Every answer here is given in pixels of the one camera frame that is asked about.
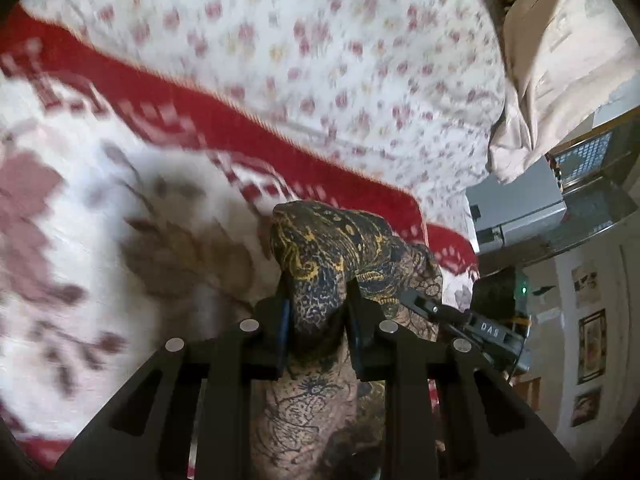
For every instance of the red white floral blanket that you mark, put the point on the red white floral blanket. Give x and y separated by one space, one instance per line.
134 210

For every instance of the brown black patterned garment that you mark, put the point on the brown black patterned garment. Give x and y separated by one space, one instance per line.
318 413

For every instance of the grey metal cabinet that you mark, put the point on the grey metal cabinet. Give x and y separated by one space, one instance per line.
562 199

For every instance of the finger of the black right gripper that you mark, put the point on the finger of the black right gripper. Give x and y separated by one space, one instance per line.
449 414

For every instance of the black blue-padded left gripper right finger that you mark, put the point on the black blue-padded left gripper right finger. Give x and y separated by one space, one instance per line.
420 304

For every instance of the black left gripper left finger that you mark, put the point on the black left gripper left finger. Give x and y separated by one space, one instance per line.
186 412

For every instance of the white rose print bedsheet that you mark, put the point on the white rose print bedsheet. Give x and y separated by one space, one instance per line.
403 91

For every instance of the beige satin pillow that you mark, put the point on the beige satin pillow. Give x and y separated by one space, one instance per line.
564 58

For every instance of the framed wall picture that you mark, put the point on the framed wall picture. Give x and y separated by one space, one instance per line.
592 347

